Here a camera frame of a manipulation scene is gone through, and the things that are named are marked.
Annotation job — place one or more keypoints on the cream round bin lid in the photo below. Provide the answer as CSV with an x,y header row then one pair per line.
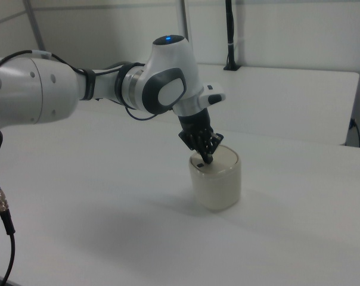
x,y
223,162

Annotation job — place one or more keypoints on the cream plastic trash bin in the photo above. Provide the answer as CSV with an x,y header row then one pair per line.
x,y
218,190

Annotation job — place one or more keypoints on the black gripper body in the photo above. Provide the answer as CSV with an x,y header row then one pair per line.
x,y
195,123

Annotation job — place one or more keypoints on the white adjacent table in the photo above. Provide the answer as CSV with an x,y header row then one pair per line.
x,y
272,98

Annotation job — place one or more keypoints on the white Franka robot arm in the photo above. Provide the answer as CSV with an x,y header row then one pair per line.
x,y
49,92

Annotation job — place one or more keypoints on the grey aluminium frame post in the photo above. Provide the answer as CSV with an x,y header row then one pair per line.
x,y
186,18
36,25

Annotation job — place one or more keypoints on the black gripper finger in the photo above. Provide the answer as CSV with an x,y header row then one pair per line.
x,y
204,152
212,150

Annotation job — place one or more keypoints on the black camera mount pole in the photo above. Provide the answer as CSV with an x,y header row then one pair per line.
x,y
231,32

